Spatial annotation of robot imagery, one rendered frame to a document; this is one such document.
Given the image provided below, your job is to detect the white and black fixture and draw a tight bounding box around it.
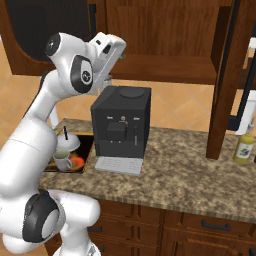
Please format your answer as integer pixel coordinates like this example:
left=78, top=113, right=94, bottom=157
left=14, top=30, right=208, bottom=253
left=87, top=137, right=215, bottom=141
left=227, top=35, right=256, bottom=136

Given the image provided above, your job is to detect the dark printed tray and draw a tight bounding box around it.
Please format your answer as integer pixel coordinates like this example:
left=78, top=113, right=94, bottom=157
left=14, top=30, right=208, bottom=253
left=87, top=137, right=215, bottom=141
left=43, top=131, right=96, bottom=175

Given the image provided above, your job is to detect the white mug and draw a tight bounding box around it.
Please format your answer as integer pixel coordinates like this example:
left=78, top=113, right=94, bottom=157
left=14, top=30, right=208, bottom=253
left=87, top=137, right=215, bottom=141
left=52, top=149, right=74, bottom=173

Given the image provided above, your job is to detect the wooden drawer front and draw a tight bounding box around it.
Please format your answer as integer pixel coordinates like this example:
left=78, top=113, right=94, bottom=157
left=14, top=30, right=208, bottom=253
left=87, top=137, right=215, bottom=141
left=89, top=198, right=139, bottom=234
left=180, top=210, right=256, bottom=240

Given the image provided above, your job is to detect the wooden base cupboard door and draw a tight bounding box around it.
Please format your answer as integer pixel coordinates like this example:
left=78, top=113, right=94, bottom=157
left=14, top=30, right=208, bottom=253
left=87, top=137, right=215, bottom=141
left=87, top=222, right=162, bottom=256
left=162, top=228, right=256, bottom=256

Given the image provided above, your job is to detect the white kettle with black handle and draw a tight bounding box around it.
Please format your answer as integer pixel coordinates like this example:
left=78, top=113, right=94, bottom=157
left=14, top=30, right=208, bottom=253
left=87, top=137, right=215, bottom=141
left=54, top=125, right=82, bottom=153

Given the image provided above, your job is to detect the yellow bottle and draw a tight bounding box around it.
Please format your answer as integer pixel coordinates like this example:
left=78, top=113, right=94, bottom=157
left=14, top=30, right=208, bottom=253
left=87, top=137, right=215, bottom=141
left=232, top=131, right=256, bottom=165

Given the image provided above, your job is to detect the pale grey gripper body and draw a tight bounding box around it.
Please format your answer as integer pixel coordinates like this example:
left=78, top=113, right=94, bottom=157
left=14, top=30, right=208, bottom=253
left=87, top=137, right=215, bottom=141
left=92, top=35, right=128, bottom=89

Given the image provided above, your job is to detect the wooden cabinet door, glass panel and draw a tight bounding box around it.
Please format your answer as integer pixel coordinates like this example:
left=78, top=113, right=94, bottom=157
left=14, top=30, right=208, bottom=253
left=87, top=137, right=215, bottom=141
left=0, top=0, right=92, bottom=77

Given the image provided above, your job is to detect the black coffee machine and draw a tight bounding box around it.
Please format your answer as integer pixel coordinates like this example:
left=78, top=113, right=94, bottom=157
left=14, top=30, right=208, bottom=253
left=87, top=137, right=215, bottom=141
left=90, top=85, right=153, bottom=177

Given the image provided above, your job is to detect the wooden wall cabinet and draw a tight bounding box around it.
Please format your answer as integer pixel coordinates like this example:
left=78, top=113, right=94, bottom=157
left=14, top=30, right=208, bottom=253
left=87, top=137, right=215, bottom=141
left=87, top=0, right=236, bottom=86

